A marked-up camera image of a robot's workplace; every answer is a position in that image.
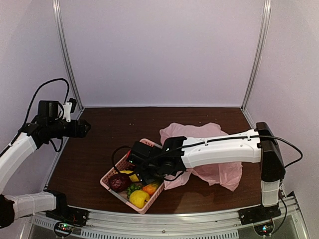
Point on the aluminium frame post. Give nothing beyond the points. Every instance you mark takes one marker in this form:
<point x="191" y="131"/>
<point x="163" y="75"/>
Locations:
<point x="265" y="21"/>
<point x="65" y="54"/>

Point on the dark purple mangosteen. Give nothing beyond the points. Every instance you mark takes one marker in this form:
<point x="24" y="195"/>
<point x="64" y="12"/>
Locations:
<point x="119" y="182"/>

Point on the pink plastic bag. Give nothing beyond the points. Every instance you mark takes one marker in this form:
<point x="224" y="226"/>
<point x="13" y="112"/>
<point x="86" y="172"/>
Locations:
<point x="226" y="174"/>

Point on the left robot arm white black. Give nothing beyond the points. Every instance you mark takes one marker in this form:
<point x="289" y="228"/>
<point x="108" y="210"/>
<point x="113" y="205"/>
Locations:
<point x="52" y="121"/>

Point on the green orange mango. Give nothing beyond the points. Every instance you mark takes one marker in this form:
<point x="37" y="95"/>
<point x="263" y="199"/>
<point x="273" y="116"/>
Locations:
<point x="151" y="188"/>

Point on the right aluminium frame post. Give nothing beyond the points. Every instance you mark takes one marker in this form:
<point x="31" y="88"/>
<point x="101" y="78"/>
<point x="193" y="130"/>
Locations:
<point x="265" y="21"/>

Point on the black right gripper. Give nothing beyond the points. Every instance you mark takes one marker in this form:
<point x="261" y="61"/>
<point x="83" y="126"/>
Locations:
<point x="145" y="178"/>

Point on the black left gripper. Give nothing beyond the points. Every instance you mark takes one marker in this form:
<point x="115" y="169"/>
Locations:
<point x="81" y="133"/>

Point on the yellow starfruit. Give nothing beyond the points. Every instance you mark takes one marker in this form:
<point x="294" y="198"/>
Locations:
<point x="126" y="171"/>

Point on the orange yellow mango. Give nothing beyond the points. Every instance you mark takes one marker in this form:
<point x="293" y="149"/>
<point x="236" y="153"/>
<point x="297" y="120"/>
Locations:
<point x="134" y="178"/>

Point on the left aluminium frame post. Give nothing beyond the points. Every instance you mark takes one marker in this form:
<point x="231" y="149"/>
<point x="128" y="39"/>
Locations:
<point x="65" y="54"/>

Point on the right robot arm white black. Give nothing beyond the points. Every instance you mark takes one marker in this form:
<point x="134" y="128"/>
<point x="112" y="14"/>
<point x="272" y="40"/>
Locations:
<point x="216" y="160"/>

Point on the pink plastic basket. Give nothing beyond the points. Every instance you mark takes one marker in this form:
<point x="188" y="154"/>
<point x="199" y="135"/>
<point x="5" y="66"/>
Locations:
<point x="124" y="164"/>

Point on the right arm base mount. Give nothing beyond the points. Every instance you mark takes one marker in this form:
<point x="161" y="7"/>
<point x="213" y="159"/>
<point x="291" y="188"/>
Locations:
<point x="261" y="218"/>

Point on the green grape bunch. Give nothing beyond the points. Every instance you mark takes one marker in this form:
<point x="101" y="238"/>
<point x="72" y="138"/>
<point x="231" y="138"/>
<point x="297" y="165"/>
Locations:
<point x="133" y="187"/>

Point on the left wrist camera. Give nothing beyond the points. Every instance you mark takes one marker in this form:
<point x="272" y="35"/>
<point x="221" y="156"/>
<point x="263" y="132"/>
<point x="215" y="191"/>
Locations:
<point x="68" y="109"/>

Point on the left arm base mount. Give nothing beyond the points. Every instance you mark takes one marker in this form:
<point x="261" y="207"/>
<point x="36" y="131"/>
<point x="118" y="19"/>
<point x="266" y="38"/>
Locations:
<point x="68" y="220"/>

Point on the front aluminium rail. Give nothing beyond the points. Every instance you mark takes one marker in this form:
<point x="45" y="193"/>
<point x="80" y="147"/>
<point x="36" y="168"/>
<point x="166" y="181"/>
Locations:
<point x="212" y="225"/>

